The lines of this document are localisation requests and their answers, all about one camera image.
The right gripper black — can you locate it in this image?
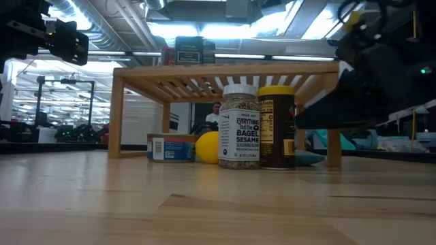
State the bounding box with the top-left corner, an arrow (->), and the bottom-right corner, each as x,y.
295,0 -> 436,130

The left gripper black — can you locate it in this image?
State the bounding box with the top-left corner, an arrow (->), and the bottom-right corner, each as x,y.
0,15 -> 89,74

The chili onion jar yellow lid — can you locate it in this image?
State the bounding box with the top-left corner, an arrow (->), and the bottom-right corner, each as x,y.
258,85 -> 296,170

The red spice tin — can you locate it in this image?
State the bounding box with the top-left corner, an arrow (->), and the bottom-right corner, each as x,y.
161,46 -> 177,66

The bagel seasoning jar white lid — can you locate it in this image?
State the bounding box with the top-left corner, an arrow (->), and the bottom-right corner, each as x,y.
217,84 -> 261,170

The green black pepper tin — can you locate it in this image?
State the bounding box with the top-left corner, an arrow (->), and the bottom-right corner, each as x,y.
175,36 -> 204,65

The wooden slatted shelf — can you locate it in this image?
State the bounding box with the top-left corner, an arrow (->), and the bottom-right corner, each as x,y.
108,61 -> 343,167

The pile of clothes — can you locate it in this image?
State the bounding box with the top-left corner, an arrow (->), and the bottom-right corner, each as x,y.
305,129 -> 379,150

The blue snack pouch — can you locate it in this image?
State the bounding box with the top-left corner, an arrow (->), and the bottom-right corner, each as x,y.
294,149 -> 327,167

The white box appliance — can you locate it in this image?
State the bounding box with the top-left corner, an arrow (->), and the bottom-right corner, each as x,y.
36,127 -> 58,144

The white storage bins stack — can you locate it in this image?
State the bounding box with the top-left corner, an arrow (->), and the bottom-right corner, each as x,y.
121,98 -> 164,146

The person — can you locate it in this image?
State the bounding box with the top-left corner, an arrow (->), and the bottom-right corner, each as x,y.
205,101 -> 222,123

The yellow lemon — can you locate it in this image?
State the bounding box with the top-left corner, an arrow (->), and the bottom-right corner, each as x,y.
195,131 -> 219,165

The blue tuna can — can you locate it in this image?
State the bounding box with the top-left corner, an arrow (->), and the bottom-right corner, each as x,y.
146,133 -> 198,163

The black camera rig stand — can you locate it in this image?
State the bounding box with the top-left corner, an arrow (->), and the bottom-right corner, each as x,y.
35,75 -> 96,137

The yellow cable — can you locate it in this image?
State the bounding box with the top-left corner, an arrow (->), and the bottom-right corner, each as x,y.
410,10 -> 418,153

